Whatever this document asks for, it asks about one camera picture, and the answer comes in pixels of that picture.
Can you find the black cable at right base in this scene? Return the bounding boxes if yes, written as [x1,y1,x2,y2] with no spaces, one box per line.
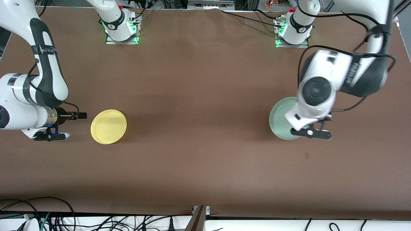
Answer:
[133,7,153,22]

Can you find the teal cable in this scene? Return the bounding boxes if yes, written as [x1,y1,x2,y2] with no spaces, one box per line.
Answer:
[40,212,51,231]

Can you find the aluminium profile beam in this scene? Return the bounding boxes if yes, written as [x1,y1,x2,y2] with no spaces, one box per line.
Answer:
[184,205,208,231]

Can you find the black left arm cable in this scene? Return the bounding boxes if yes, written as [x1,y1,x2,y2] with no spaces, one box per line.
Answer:
[297,0,397,112]

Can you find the long black tabletop cable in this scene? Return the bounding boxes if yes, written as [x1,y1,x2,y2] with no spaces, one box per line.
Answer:
[219,9,284,29]

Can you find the colourful small toys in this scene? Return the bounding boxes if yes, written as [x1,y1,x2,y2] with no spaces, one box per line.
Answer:
[265,0,298,9]

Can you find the pale green plate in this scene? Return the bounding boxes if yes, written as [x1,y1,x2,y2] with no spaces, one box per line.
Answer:
[269,96,309,141]

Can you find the black looped cable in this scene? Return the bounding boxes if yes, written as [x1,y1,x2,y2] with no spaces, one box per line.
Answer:
[0,196,76,231]

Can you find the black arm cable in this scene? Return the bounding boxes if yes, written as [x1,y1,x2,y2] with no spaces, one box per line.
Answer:
[297,0,397,112]
[28,60,80,115]

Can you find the brown table mat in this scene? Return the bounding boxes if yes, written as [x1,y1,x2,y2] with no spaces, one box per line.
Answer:
[0,6,411,220]

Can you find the yellow plate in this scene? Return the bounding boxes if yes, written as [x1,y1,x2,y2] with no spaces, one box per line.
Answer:
[91,109,127,145]

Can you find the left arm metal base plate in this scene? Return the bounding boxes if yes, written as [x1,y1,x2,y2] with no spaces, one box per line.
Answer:
[275,16,310,49]

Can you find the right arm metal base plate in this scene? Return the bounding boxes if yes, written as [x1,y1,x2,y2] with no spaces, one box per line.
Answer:
[106,14,139,45]

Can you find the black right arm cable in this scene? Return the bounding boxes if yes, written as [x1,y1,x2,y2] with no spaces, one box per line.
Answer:
[28,60,80,115]

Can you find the short black tabletop cable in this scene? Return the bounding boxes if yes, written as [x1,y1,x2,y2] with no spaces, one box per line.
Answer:
[254,8,283,20]

